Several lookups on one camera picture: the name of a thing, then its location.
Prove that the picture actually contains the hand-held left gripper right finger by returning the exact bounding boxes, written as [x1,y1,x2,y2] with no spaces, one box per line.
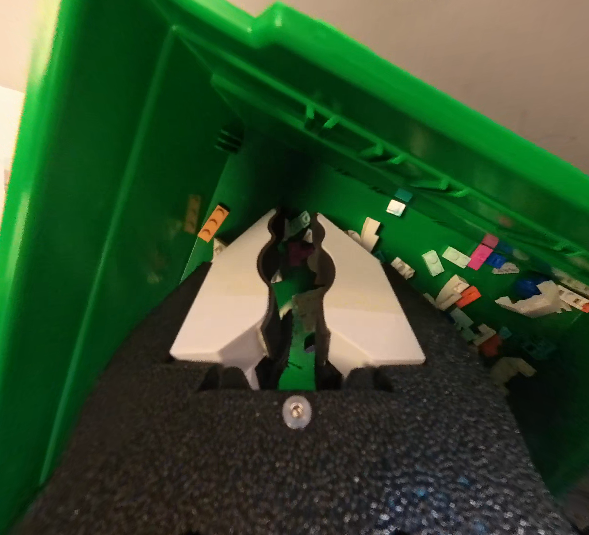
[313,212,427,383]

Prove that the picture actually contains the pile of toy bricks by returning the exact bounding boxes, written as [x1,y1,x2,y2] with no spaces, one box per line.
[186,187,589,395]

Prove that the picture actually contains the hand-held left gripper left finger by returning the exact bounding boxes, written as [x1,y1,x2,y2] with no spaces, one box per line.
[169,208,283,390]

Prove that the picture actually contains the green plastic bin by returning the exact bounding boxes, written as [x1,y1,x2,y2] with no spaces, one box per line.
[0,0,589,531]

